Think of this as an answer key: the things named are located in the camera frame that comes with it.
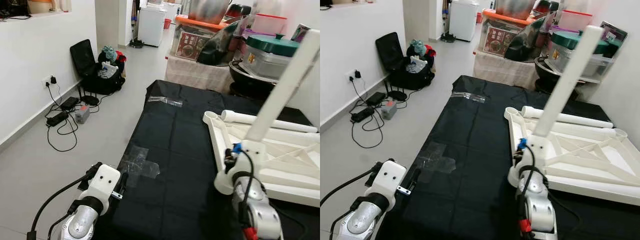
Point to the white plastic table top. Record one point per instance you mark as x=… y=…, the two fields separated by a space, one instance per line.
x=600 y=160
x=290 y=165

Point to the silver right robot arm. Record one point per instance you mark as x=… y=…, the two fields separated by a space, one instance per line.
x=537 y=210
x=260 y=215

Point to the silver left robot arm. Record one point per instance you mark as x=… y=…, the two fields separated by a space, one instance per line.
x=365 y=222
x=85 y=225

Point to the clear tape cross patch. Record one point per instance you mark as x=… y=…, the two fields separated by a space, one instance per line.
x=436 y=160
x=139 y=164

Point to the black floor cloth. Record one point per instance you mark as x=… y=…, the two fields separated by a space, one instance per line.
x=190 y=140
x=475 y=135

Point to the grey power box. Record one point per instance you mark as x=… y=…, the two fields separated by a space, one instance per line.
x=82 y=115
x=389 y=110

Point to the clear tape strip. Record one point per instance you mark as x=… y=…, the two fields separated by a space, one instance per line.
x=165 y=100
x=468 y=96

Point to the black power adapter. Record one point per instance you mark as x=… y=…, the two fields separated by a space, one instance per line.
x=362 y=115
x=375 y=98
x=70 y=103
x=57 y=119

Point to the black wok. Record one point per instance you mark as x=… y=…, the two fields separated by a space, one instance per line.
x=550 y=77
x=250 y=82

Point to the black round stand base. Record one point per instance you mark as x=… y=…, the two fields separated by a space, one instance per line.
x=396 y=95
x=89 y=100

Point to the beige cloth-covered stand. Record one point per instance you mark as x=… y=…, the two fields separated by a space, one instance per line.
x=200 y=75
x=505 y=70

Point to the clear plastic container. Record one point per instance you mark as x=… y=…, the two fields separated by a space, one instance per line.
x=265 y=65
x=565 y=62

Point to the black glossy bag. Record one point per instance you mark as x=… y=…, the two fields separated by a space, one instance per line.
x=217 y=50
x=525 y=45

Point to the white plastic packet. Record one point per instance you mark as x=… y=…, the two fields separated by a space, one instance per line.
x=108 y=70
x=416 y=64

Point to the orange-lidded storage box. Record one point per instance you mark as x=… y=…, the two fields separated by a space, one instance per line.
x=189 y=45
x=497 y=39

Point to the green pot with lid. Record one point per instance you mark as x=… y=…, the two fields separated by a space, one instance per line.
x=270 y=45
x=567 y=41

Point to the red soft item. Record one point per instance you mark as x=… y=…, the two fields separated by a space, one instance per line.
x=430 y=49
x=121 y=55

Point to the teal plush toy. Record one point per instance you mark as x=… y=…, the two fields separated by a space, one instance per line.
x=416 y=46
x=109 y=52

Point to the black open bag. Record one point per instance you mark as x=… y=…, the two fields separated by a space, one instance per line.
x=389 y=50
x=82 y=57

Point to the pink plastic container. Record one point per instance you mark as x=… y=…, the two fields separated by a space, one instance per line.
x=575 y=20
x=269 y=25

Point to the small red bin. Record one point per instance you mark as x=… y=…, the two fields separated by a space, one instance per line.
x=478 y=18
x=167 y=24

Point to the printed cardboard box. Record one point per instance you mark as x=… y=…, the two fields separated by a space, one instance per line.
x=616 y=35
x=300 y=32

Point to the white appliance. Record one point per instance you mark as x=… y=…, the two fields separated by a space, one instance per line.
x=151 y=25
x=462 y=20

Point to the metal pot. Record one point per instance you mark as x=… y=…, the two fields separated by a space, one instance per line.
x=209 y=10
x=515 y=6

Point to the white cup stack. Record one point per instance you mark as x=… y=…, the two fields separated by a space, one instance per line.
x=60 y=4

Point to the beige tub orange lid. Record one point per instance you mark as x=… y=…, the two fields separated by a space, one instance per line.
x=40 y=6

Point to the black countertop appliance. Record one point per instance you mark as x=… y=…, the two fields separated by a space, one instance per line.
x=12 y=7

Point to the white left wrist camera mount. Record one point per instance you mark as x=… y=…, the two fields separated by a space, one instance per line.
x=391 y=176
x=106 y=182

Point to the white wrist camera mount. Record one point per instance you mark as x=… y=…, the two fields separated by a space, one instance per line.
x=106 y=182
x=539 y=150
x=254 y=155
x=391 y=176

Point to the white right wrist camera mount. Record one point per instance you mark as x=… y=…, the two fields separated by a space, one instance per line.
x=254 y=155
x=539 y=150

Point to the wall socket with plug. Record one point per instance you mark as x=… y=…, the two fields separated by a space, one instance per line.
x=356 y=75
x=51 y=80

